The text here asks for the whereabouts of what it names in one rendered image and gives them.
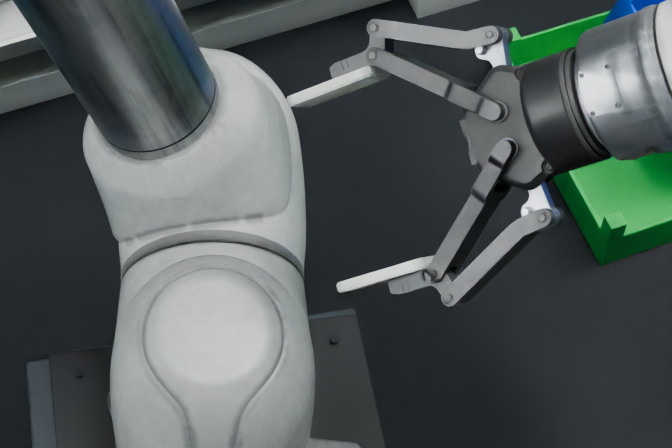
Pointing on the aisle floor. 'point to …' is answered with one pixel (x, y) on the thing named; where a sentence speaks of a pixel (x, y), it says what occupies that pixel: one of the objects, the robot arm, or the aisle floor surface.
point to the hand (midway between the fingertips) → (335, 189)
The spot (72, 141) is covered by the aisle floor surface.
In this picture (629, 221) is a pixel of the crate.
